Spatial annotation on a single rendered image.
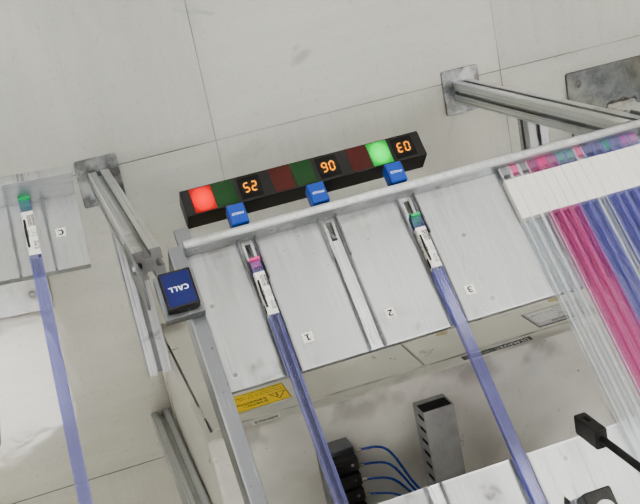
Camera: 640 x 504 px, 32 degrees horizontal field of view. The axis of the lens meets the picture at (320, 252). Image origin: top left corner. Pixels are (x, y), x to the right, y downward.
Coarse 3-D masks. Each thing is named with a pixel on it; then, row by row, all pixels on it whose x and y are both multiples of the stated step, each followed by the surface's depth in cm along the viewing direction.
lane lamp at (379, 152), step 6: (366, 144) 151; (372, 144) 151; (378, 144) 151; (384, 144) 152; (372, 150) 151; (378, 150) 151; (384, 150) 151; (372, 156) 151; (378, 156) 151; (384, 156) 151; (390, 156) 151; (378, 162) 150; (384, 162) 150
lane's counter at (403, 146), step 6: (396, 138) 152; (402, 138) 152; (408, 138) 152; (396, 144) 152; (402, 144) 152; (408, 144) 152; (396, 150) 151; (402, 150) 151; (408, 150) 151; (414, 150) 152; (396, 156) 151; (402, 156) 151
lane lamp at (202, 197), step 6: (204, 186) 146; (192, 192) 146; (198, 192) 146; (204, 192) 146; (210, 192) 146; (192, 198) 145; (198, 198) 145; (204, 198) 145; (210, 198) 145; (198, 204) 145; (204, 204) 145; (210, 204) 145; (216, 204) 145; (198, 210) 144; (204, 210) 144
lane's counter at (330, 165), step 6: (330, 156) 150; (318, 162) 149; (324, 162) 149; (330, 162) 150; (336, 162) 150; (318, 168) 149; (324, 168) 149; (330, 168) 149; (336, 168) 149; (324, 174) 149; (330, 174) 149; (336, 174) 149
